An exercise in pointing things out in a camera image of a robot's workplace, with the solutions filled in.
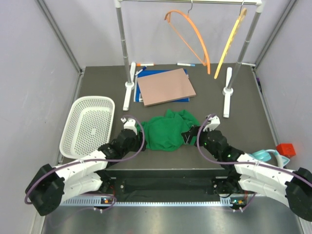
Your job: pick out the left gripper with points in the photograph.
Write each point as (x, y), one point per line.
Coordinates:
(139, 144)

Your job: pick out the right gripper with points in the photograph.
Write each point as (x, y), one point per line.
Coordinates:
(187, 136)

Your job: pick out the green tank top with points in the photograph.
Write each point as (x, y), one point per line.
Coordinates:
(164, 133)

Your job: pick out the orange clothes hanger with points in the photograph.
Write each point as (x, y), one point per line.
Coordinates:
(205, 59)

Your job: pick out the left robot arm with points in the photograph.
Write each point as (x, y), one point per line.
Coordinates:
(53, 185)

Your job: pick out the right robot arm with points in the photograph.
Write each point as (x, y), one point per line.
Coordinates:
(289, 187)

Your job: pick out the yellow clothes hanger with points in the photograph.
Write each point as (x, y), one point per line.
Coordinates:
(240, 18)

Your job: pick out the white perforated basket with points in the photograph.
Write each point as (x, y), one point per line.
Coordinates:
(88, 126)

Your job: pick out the pink board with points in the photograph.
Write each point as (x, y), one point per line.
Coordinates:
(157, 87)

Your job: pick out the white clothes rack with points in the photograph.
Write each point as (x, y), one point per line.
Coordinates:
(231, 72)

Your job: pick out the light blue capped marker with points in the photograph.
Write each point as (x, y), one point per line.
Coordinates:
(186, 64)

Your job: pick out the orange capped marker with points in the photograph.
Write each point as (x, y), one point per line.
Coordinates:
(144, 64)

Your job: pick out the red cube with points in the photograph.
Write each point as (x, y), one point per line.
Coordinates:
(286, 149)

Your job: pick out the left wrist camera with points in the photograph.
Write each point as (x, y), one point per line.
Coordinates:
(129, 124)

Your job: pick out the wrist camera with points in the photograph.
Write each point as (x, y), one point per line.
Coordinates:
(212, 123)
(129, 124)

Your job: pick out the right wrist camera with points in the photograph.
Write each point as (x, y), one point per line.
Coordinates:
(212, 123)

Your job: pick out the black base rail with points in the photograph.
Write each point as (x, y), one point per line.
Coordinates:
(156, 185)

